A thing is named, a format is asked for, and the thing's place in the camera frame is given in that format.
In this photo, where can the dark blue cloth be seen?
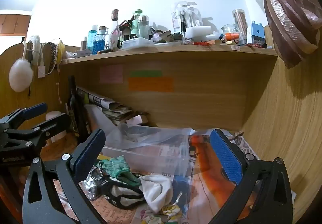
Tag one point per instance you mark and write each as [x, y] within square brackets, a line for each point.
[179, 186]

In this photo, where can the white rectangular plastic box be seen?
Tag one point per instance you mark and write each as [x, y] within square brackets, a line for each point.
[137, 43]

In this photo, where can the mauve hanging scarf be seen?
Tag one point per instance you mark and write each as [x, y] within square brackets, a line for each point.
[289, 17]

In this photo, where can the patterned dark headband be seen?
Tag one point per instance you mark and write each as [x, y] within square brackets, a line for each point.
[52, 55]

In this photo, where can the tall jar of sticks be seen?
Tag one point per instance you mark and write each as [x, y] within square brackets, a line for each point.
[241, 25]

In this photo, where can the clear plastic storage box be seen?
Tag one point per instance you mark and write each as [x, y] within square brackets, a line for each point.
[148, 148]

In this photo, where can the orange sticky note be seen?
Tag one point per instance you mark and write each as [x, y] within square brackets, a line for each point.
[151, 84]

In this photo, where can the blue and white box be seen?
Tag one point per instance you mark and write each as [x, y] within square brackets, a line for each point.
[256, 34]

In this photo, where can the light blue plastic bottle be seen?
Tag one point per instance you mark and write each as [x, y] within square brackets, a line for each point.
[91, 37]

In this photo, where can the clear blister pack of brushes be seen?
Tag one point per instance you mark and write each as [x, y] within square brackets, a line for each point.
[187, 16]

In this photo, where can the yellow patterned cloth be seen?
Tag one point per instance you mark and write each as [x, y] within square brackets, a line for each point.
[168, 210]

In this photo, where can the white fluffy headband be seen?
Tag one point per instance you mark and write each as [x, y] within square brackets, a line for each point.
[35, 45]

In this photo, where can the brown cardboard tube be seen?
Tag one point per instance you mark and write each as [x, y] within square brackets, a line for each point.
[83, 46]

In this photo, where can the black and white underwear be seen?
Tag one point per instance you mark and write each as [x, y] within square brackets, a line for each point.
[120, 195]

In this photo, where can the silver beaded accessory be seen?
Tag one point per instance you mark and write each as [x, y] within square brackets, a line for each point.
[93, 181]

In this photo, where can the wooden shelf unit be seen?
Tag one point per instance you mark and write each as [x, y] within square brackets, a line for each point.
[201, 103]

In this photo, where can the pink sticky note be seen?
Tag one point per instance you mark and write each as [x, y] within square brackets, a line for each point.
[111, 74]

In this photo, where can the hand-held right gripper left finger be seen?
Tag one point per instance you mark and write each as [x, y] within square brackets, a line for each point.
[88, 156]

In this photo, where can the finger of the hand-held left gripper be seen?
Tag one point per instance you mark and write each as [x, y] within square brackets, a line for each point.
[35, 109]
[51, 123]

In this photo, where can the white foam block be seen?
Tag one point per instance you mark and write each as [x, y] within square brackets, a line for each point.
[198, 32]

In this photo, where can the clear bottle with brown cap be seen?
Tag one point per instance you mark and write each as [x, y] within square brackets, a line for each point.
[114, 30]

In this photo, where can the white cloth sock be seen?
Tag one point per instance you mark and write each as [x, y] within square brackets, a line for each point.
[156, 190]

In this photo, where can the mint green pump bottle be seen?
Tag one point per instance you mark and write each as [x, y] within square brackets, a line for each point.
[135, 25]

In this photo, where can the orange and white tube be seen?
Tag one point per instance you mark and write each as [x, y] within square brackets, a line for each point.
[232, 35]

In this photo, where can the green sticky note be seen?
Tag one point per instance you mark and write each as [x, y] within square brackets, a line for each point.
[146, 73]

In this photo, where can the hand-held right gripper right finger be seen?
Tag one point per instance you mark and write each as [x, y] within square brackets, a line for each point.
[226, 156]

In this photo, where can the white cylindrical container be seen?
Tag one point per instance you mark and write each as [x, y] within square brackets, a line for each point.
[56, 115]

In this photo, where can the white paper tag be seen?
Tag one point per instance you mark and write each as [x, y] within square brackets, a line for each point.
[41, 71]

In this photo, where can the stack of folded newspapers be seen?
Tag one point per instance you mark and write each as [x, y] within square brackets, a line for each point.
[110, 108]

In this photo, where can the white fluffy pom-pom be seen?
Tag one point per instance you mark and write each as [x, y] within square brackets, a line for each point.
[20, 75]

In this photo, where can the wooden wall cabinet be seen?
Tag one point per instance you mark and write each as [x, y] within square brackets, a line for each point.
[13, 25]

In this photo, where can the green knit sock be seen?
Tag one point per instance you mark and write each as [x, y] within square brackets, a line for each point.
[118, 166]

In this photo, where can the orange printed newspaper sheet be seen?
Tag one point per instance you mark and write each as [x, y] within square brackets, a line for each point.
[213, 178]

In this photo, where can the dark glass bottle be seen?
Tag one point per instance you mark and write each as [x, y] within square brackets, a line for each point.
[76, 110]

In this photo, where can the clear bottle with silver cap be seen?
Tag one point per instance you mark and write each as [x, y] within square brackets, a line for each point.
[144, 26]

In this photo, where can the blue liquid glass bottle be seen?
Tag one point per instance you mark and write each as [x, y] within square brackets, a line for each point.
[98, 42]

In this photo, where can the yellow hanging accessory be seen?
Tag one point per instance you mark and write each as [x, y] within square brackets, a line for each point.
[60, 50]

